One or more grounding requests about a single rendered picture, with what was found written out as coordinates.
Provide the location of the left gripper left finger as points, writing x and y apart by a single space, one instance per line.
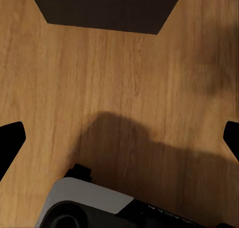
12 137

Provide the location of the cabinet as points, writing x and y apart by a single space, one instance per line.
139 16

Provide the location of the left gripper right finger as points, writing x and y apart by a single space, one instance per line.
231 137

